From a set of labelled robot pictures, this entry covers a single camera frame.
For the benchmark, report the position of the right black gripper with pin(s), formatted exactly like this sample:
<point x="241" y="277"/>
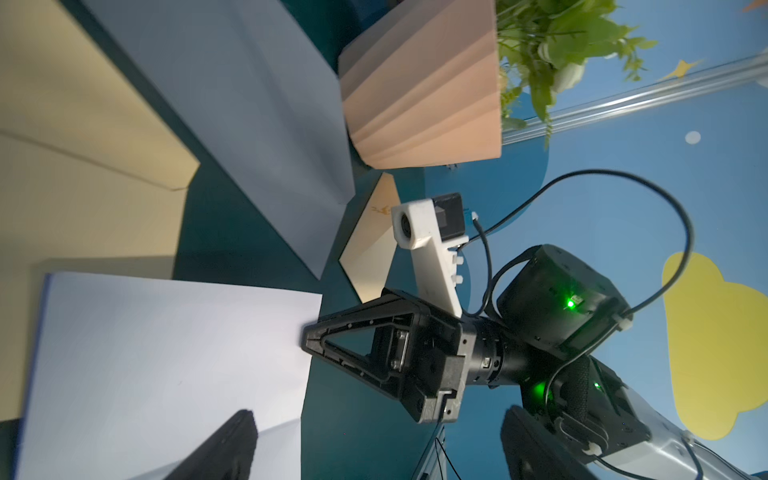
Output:
<point x="417" y="354"/>

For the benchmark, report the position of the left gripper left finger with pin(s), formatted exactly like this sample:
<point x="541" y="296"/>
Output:
<point x="226" y="455"/>

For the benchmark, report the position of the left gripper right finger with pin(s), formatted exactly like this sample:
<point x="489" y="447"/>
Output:
<point x="531" y="452"/>

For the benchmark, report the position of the small yellow envelope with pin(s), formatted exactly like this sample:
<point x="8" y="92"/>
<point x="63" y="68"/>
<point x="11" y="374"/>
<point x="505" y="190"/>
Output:
<point x="369" y="252"/>

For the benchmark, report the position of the blue floral letter paper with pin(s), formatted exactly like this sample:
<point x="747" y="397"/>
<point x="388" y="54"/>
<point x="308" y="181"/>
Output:
<point x="130" y="375"/>

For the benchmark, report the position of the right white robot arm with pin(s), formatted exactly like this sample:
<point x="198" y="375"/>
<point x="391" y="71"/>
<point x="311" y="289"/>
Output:
<point x="539" y="335"/>

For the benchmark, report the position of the grey envelope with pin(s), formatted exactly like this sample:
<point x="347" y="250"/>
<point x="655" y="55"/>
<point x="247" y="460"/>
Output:
<point x="249" y="83"/>

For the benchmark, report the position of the large yellow envelope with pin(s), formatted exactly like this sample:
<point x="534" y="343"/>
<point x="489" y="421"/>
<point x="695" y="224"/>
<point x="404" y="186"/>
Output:
<point x="92" y="180"/>

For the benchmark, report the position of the peach flower pot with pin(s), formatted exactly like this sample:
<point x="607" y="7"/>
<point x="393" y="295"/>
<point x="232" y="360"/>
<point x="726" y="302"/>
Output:
<point x="420" y="87"/>

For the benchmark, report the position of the white flower plant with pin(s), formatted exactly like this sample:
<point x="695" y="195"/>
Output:
<point x="544" y="46"/>

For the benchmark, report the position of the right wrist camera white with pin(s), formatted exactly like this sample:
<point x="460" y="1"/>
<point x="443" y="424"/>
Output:
<point x="432" y="230"/>

